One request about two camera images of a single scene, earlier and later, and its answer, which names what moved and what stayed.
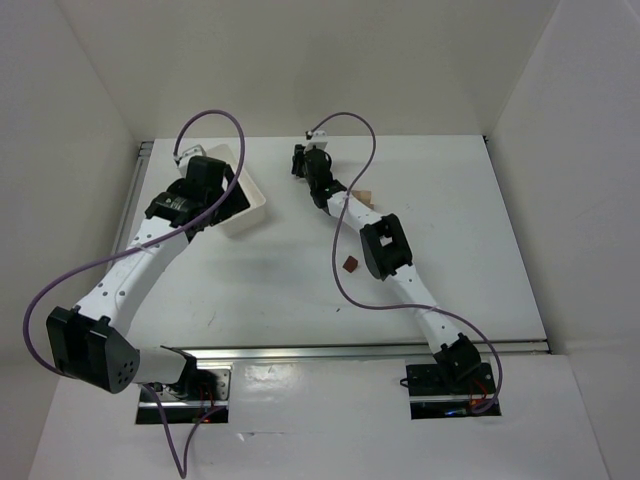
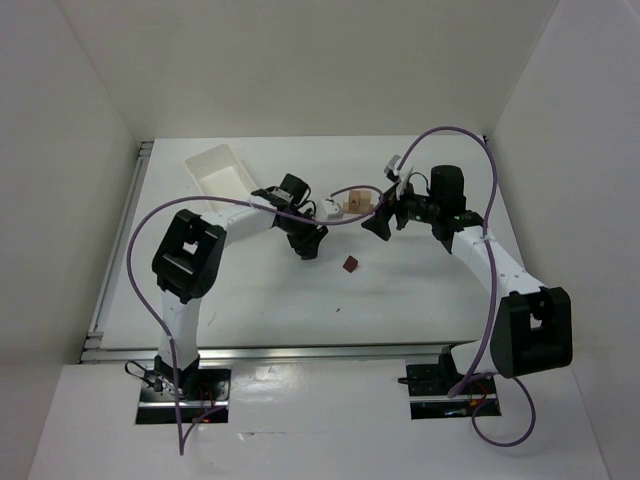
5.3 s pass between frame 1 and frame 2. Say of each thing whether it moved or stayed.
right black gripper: moved
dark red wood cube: stayed
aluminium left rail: stayed
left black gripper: moved
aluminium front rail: stayed
